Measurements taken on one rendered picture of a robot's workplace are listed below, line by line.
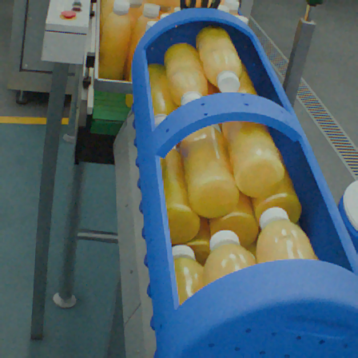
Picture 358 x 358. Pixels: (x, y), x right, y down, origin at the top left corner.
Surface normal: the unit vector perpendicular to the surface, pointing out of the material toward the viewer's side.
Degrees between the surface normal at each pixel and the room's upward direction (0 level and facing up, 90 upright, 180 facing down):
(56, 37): 90
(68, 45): 90
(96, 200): 0
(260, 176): 91
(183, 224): 90
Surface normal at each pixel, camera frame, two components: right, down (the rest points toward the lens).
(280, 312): 0.08, 0.55
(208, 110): -0.30, -0.78
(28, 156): 0.18, -0.83
